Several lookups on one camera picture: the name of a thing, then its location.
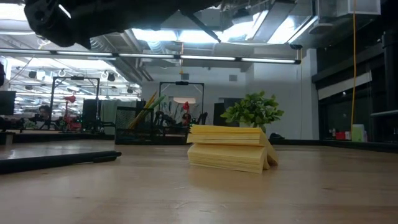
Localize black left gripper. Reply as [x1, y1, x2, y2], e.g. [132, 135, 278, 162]
[82, 0, 223, 49]

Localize black pen with clip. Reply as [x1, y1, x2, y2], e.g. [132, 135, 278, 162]
[0, 151, 123, 174]

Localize yellow sticky note pad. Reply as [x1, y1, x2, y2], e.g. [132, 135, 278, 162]
[186, 124, 280, 174]

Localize black mesh desk organizer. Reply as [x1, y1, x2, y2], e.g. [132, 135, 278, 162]
[114, 105, 191, 146]

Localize long ceiling light bar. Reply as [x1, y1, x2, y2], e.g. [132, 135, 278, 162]
[0, 48, 302, 65]

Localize person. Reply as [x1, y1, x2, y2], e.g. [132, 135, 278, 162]
[29, 105, 53, 130]

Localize black computer monitor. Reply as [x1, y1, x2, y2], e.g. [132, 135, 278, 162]
[0, 90, 17, 116]

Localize green plant white pot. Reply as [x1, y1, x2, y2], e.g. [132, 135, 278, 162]
[220, 90, 285, 133]

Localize grey ceiling air unit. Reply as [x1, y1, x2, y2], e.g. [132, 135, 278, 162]
[310, 0, 382, 35]

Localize light green box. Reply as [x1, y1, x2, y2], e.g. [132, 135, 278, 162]
[351, 124, 366, 143]

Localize black gantry rig frame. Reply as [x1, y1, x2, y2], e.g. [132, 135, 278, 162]
[158, 81, 205, 127]
[49, 76, 101, 130]

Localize yellow hanging cable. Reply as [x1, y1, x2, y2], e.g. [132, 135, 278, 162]
[350, 0, 358, 133]

